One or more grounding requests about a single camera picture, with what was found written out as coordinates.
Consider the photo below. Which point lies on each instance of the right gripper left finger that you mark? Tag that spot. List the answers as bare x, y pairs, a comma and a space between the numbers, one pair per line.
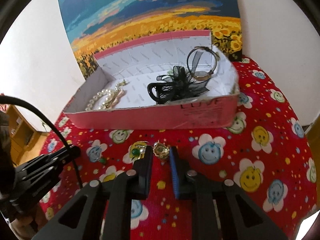
102, 210

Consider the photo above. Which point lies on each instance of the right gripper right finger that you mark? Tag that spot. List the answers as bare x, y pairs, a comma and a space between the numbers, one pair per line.
220, 210

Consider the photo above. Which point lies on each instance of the gold earring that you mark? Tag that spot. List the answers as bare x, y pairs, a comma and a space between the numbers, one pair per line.
161, 151

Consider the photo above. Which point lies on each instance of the pink gold hair clip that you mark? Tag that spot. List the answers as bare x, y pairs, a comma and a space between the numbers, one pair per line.
114, 94

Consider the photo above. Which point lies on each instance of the black ribbon hair clip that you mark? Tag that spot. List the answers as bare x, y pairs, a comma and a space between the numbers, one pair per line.
178, 85

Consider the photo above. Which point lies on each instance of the left hand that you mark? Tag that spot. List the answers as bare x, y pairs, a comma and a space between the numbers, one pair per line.
26, 226

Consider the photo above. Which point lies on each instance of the wooden shelf furniture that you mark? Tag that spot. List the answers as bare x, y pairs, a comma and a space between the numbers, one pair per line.
24, 138

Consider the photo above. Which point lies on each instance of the green bead earring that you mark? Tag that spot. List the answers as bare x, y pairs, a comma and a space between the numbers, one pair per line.
135, 152

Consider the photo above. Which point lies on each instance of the red smiley flower tablecloth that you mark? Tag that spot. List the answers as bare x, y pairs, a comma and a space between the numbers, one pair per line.
265, 152

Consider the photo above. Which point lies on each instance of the wooden door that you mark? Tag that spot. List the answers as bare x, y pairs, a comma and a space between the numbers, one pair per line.
313, 136

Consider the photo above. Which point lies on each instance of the pink cardboard box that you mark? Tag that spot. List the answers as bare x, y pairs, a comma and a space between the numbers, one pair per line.
139, 62

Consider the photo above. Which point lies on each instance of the sunflower field painting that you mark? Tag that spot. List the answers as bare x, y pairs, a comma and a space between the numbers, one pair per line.
93, 26

